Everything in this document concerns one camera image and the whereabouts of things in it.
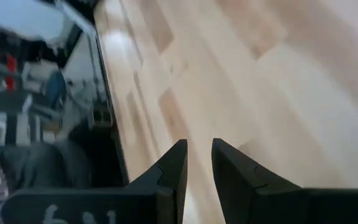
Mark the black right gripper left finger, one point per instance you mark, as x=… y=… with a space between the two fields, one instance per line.
x=110 y=205

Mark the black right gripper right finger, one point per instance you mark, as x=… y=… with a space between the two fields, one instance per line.
x=259 y=202

